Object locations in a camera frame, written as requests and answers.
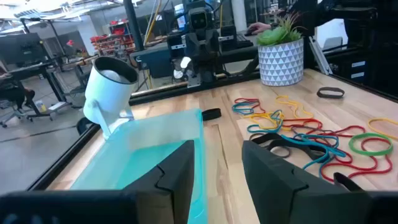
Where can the black monitor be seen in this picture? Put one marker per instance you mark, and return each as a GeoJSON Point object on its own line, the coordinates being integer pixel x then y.
{"type": "Point", "coordinates": [21, 48]}

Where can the teal rubber band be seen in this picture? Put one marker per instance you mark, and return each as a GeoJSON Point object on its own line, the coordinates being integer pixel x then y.
{"type": "Point", "coordinates": [258, 130]}
{"type": "Point", "coordinates": [239, 112]}
{"type": "Point", "coordinates": [329, 151]}

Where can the teal translucent plastic bin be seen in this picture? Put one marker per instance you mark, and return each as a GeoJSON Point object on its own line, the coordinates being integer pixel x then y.
{"type": "Point", "coordinates": [140, 155]}

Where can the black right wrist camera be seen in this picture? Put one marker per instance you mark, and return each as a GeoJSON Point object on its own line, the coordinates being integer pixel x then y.
{"type": "Point", "coordinates": [199, 18]}

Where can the long yellow rubber band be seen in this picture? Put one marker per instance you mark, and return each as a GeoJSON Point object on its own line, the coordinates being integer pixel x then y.
{"type": "Point", "coordinates": [377, 130]}

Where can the black aluminium table frame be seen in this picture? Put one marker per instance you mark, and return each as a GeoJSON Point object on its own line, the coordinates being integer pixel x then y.
{"type": "Point", "coordinates": [66, 158]}

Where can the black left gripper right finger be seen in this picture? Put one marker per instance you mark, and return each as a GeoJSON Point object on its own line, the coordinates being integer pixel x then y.
{"type": "Point", "coordinates": [273, 193]}

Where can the black equipment rack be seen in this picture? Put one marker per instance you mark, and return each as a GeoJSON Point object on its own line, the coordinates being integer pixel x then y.
{"type": "Point", "coordinates": [373, 46]}

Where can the silver aluminium extrusion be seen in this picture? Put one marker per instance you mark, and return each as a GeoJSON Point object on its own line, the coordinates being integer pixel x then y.
{"type": "Point", "coordinates": [320, 57]}

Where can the red parts shelf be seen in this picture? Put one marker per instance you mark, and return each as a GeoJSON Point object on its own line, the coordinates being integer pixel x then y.
{"type": "Point", "coordinates": [115, 40]}

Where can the wide green rubber band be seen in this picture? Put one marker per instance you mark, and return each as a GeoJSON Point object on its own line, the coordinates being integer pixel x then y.
{"type": "Point", "coordinates": [351, 145]}

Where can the black desk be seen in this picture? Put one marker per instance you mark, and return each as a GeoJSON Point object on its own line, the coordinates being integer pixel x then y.
{"type": "Point", "coordinates": [31, 68]}

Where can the black pillar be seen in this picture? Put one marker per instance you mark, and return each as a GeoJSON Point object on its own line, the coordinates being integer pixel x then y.
{"type": "Point", "coordinates": [133, 25]}

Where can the succulent in white patterned pot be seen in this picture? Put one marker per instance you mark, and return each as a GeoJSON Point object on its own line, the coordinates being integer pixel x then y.
{"type": "Point", "coordinates": [280, 62]}

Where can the black keyboard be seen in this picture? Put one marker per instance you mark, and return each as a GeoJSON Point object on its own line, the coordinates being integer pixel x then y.
{"type": "Point", "coordinates": [244, 40]}

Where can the wide black rubber band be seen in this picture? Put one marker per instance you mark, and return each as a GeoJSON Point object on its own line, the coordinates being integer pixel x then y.
{"type": "Point", "coordinates": [329, 97]}
{"type": "Point", "coordinates": [211, 114]}
{"type": "Point", "coordinates": [280, 141]}

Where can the dark blue cabinet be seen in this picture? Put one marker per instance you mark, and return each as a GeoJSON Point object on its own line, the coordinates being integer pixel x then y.
{"type": "Point", "coordinates": [155, 62]}

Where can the office chair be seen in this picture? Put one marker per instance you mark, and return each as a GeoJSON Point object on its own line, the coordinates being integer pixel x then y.
{"type": "Point", "coordinates": [12, 116]}

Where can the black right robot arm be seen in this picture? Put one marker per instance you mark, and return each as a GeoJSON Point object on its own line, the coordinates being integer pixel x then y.
{"type": "Point", "coordinates": [227, 40]}

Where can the person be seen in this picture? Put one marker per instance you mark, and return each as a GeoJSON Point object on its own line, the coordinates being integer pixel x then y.
{"type": "Point", "coordinates": [14, 90]}
{"type": "Point", "coordinates": [308, 15]}

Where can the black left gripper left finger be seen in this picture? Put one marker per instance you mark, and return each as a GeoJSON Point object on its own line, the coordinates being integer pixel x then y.
{"type": "Point", "coordinates": [174, 186]}

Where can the person's hand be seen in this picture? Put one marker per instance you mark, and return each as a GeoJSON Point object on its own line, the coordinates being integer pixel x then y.
{"type": "Point", "coordinates": [259, 28]}

